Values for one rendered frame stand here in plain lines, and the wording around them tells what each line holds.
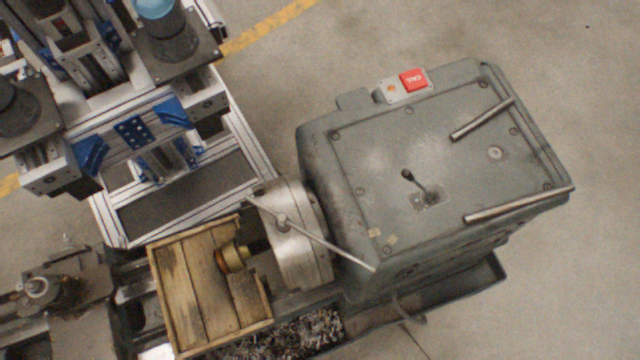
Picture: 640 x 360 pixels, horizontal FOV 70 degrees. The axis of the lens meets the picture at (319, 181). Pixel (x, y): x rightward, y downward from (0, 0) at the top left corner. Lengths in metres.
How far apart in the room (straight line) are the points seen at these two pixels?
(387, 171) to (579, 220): 1.73
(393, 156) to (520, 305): 1.49
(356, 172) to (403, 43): 1.92
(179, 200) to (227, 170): 0.27
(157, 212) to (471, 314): 1.58
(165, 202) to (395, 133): 1.43
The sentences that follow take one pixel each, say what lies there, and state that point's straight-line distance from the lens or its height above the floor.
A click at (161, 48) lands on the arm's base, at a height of 1.21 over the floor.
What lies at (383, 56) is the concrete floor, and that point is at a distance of 2.91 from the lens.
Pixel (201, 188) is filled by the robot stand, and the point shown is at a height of 0.21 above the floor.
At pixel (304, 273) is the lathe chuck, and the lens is 1.15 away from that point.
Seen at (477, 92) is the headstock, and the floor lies 1.25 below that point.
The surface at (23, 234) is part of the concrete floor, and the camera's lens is 2.85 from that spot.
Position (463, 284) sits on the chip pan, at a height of 0.54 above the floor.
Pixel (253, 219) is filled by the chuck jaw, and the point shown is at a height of 1.17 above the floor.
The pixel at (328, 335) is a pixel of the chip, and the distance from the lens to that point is 1.74.
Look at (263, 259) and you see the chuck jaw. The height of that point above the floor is 1.11.
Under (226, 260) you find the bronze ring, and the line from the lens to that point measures 1.24.
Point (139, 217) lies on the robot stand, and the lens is 2.36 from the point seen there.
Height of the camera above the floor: 2.30
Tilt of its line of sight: 68 degrees down
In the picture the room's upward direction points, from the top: 2 degrees counter-clockwise
